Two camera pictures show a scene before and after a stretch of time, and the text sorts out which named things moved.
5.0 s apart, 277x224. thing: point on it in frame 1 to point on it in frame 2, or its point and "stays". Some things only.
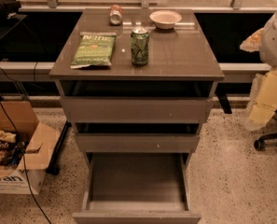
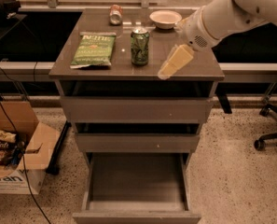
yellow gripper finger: [268, 94] to [194, 32]
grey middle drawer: [137, 143] stays
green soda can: [140, 41] stays
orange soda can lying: [116, 15] stays
